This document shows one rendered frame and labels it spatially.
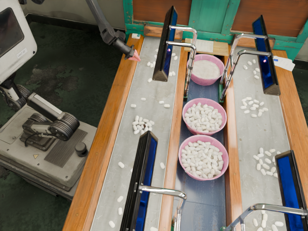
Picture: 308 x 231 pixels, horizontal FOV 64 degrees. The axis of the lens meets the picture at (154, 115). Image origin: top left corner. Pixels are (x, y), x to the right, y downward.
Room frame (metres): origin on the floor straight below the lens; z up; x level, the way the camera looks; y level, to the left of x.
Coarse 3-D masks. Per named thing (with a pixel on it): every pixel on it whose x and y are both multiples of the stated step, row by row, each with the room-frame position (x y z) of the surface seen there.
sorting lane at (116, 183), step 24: (144, 48) 1.55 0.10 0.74; (144, 72) 1.28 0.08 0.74; (144, 96) 1.06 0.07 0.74; (168, 96) 1.07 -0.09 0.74; (168, 120) 0.87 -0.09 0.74; (120, 144) 0.69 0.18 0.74; (168, 144) 0.70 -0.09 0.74; (120, 168) 0.55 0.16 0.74; (120, 192) 0.42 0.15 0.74; (96, 216) 0.30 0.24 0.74; (120, 216) 0.31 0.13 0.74
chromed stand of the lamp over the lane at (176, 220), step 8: (136, 184) 0.32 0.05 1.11; (152, 192) 0.29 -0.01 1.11; (160, 192) 0.29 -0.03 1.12; (168, 192) 0.29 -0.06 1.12; (176, 192) 0.29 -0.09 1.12; (184, 192) 0.30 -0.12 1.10; (184, 200) 0.28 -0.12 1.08; (176, 208) 0.29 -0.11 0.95; (176, 216) 0.28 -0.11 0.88; (176, 224) 0.23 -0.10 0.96
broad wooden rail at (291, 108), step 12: (276, 72) 1.32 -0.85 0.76; (288, 72) 1.32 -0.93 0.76; (288, 84) 1.20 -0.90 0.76; (288, 96) 1.09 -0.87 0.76; (288, 108) 0.99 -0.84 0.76; (300, 108) 1.00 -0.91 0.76; (288, 120) 0.90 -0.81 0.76; (300, 120) 0.90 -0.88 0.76; (288, 132) 0.81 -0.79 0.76; (300, 132) 0.81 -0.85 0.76; (300, 144) 0.73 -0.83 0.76; (300, 156) 0.66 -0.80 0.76; (300, 168) 0.58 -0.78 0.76
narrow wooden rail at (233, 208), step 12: (228, 48) 1.57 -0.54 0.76; (228, 72) 1.29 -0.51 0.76; (228, 96) 1.07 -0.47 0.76; (228, 108) 0.97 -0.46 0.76; (228, 120) 0.88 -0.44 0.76; (228, 132) 0.79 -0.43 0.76; (228, 144) 0.71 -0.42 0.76; (228, 156) 0.64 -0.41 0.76; (228, 168) 0.57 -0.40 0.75; (228, 180) 0.51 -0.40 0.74; (228, 192) 0.45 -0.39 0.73; (240, 192) 0.44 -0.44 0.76; (228, 204) 0.39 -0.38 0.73; (240, 204) 0.38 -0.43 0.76; (228, 216) 0.34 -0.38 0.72; (240, 228) 0.28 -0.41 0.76
